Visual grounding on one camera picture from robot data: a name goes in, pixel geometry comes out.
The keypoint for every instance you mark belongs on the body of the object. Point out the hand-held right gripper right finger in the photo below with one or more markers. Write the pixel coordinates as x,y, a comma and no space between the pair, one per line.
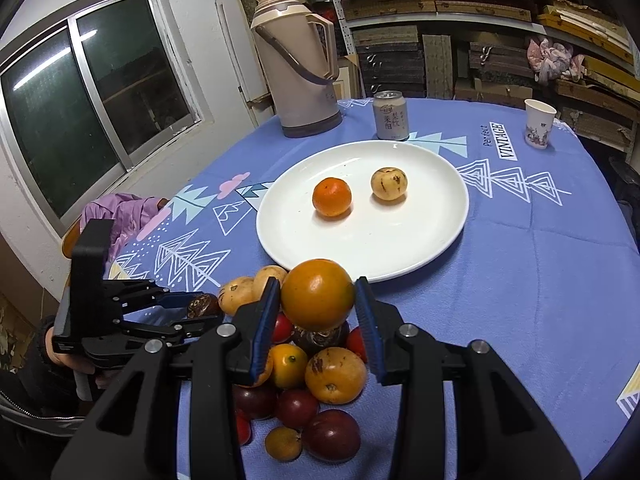
367,330

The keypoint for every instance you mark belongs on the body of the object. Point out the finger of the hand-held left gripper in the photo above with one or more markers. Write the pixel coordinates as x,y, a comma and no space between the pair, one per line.
170,301
190,327

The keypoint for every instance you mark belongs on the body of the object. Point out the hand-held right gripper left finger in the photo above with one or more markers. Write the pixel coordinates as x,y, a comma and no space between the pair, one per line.
262,330

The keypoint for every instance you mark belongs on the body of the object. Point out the red cherry tomato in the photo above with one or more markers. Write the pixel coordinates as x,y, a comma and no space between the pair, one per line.
356,344
281,329
243,430

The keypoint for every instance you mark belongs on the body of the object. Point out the dark brown round fruit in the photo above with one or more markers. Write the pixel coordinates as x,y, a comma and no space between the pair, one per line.
320,342
202,305

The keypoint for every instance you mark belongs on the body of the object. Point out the tan round fruit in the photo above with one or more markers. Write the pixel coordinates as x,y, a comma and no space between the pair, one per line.
388,183
235,295
265,280

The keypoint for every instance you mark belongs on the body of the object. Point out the small yellow orange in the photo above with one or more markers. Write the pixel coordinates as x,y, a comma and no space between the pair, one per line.
265,372
283,443
289,366

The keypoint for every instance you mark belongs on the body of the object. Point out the spotted orange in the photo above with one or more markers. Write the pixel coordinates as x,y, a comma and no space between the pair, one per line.
335,375

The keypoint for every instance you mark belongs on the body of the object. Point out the large orange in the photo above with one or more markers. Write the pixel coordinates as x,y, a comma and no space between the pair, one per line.
317,294

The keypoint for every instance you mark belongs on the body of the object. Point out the dark red round fruit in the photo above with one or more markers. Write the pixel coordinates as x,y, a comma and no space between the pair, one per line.
331,435
297,408
255,401

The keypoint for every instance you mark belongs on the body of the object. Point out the white round plate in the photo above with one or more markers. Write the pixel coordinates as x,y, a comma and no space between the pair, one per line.
380,240

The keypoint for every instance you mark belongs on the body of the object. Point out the person's left forearm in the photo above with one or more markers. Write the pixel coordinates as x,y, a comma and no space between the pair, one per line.
30,410

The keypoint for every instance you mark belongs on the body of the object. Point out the person's left hand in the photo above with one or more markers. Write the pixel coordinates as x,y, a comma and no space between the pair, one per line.
55,355

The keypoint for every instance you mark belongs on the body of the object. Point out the brown wooden chair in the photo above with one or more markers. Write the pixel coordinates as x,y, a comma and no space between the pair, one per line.
70,242

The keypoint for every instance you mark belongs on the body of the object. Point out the purple cloth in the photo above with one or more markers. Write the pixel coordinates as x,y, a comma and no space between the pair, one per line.
125,210

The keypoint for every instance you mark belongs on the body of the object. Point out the blue printed tablecloth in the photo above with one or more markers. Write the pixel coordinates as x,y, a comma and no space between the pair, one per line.
525,285

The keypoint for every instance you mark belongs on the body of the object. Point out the sliding glass window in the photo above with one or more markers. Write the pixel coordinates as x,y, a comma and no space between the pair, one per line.
95,110

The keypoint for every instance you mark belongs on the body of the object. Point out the white drink can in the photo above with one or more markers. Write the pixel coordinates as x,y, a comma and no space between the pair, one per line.
391,115

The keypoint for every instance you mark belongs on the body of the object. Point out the white board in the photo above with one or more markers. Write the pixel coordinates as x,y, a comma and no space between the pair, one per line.
235,50

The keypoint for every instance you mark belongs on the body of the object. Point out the white paper cup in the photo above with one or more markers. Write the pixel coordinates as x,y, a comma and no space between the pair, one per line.
537,122

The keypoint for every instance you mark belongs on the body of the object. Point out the beige thermos jug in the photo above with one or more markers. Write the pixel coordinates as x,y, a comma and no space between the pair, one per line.
295,60

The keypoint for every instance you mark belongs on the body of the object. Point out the metal shelf rack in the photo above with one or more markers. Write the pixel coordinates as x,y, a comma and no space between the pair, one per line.
336,5

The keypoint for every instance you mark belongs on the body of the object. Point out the pink crumpled cloth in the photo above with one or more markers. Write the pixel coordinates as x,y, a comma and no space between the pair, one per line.
550,57

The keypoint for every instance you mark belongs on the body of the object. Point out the picture frame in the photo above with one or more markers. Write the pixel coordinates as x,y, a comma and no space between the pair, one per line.
346,80

